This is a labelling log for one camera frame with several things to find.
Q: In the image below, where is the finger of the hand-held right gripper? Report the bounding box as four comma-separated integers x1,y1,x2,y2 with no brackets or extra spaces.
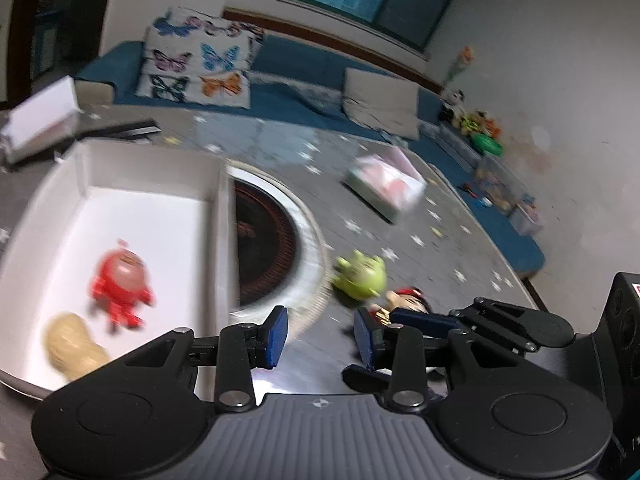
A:
390,297,540,357
342,364,392,389

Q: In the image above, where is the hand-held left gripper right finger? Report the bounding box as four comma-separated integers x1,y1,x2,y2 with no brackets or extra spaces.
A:
353,308,507,409

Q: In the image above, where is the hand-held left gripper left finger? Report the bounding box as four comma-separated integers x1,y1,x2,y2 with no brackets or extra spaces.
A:
122,305,290,409

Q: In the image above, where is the boy doll with red hat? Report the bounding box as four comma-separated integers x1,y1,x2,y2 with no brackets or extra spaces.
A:
369,286,447,333

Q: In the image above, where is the green alien toy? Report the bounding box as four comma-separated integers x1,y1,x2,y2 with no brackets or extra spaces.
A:
331,249,389,306

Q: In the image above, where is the grey cardboard box white inside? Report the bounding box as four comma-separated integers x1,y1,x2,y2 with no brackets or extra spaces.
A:
0,139,239,402

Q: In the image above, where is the round built-in induction cooker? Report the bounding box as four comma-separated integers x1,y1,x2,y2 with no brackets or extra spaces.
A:
227,162,326,322

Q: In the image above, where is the pink and white tissue pack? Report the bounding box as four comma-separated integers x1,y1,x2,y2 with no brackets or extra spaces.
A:
342,147,429,224

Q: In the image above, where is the clear plastic storage bin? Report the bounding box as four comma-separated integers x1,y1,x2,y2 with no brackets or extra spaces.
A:
509,194,544,237
474,154,527,212

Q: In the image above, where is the red round toy figure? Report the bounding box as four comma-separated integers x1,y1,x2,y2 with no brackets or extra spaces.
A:
89,246,157,334

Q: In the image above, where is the pile of colourful toys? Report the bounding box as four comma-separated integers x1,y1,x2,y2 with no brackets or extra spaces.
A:
452,109,505,157

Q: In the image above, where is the beige peanut toy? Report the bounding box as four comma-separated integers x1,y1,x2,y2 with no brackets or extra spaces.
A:
44,312,114,384

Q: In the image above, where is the panda plush toy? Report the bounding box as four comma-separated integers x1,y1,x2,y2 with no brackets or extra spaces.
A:
440,87,471,123

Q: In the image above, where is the grey pillow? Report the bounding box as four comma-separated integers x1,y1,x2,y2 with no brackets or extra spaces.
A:
341,67,421,141

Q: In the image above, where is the flat black bar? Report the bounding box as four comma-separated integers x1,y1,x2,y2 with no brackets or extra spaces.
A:
75,118,161,142

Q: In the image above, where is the orange and green flower toy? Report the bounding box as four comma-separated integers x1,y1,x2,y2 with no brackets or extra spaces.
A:
447,46,475,86

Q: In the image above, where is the blue sofa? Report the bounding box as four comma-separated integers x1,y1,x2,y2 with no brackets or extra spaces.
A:
75,35,547,277

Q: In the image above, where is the butterfly print pillow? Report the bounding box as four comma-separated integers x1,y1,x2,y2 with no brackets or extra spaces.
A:
136,7,266,110

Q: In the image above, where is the white open paper box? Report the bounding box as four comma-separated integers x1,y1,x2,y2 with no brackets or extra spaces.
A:
0,75,84,166

